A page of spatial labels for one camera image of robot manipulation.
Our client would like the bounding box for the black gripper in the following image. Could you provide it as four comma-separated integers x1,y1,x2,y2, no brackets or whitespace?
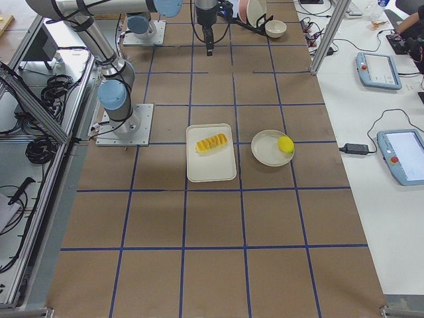
195,0,219,56

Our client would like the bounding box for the yellow sliced bread loaf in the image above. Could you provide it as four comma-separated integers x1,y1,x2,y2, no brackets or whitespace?
195,133,228,154

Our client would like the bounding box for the pink plate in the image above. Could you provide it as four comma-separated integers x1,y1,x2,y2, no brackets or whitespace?
238,0,249,24

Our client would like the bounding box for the cream plate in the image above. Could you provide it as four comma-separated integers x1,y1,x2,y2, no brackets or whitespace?
247,0,267,28

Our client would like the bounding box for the blue round plate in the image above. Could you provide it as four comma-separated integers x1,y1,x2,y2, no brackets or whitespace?
251,130,294,167

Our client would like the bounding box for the black dish rack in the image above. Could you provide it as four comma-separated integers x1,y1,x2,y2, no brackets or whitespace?
230,0,273,36

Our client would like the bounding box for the cream bowl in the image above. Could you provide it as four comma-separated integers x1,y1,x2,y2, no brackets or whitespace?
265,20,287,38

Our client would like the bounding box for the white rectangular tray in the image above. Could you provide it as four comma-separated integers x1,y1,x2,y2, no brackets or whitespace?
186,123,237,182

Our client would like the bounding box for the blue teach pendant far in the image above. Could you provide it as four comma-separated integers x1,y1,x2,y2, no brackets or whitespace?
356,52,402,90

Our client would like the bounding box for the blue teach pendant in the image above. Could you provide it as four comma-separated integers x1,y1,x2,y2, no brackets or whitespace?
356,52,402,90
377,129,423,186

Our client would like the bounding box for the black power adapter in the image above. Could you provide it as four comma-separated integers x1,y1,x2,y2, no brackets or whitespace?
339,143,370,155

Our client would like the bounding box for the blue teach pendant near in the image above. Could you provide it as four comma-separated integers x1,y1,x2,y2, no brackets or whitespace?
377,129,423,186

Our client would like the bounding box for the aluminium frame post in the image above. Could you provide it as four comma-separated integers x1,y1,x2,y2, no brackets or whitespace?
310,0,350,75

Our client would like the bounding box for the black cable bundle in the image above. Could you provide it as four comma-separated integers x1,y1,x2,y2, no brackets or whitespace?
40,74,72,103

